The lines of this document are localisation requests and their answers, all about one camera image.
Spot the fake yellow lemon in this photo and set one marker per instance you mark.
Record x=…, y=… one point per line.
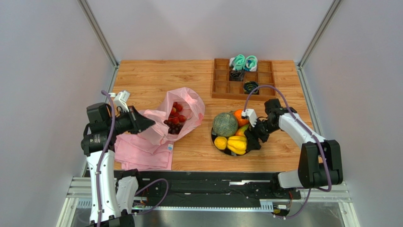
x=220, y=142

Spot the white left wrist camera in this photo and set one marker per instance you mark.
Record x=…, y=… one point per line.
x=120, y=100

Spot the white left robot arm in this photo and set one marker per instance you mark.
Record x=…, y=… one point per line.
x=111, y=199

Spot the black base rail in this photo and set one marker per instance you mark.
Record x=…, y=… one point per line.
x=210, y=189

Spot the black patterned rolled sock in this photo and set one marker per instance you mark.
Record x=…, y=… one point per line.
x=236, y=75

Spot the pink plastic bag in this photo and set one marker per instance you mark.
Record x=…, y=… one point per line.
x=193, y=110

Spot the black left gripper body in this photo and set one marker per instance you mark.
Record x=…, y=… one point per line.
x=123, y=123

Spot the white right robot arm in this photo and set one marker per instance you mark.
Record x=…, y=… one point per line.
x=320, y=163

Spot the dark blue yellow rolled sock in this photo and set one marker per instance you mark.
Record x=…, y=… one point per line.
x=250, y=87

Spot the black rimmed plate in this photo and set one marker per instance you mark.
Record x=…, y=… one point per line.
x=226, y=151

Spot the pink folded cloth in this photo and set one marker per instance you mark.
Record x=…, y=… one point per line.
x=134, y=152

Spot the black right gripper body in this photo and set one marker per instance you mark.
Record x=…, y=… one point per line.
x=257, y=134

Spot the teal white rolled sock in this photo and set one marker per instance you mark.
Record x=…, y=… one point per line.
x=237, y=62

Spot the wooden compartment tray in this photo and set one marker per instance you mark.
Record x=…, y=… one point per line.
x=224, y=89

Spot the fake yellow bell pepper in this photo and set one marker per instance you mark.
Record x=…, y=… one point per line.
x=237, y=144

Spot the fake green orange mango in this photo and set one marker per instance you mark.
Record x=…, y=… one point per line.
x=241, y=131

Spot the fake green netted melon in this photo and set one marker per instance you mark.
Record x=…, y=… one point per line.
x=225, y=124

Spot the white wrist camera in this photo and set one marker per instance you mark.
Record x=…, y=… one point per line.
x=120, y=100
x=250, y=115

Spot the fake dark grapes bunch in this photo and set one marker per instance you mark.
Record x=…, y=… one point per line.
x=174, y=128

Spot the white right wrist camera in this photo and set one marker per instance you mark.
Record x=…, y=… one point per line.
x=250, y=115

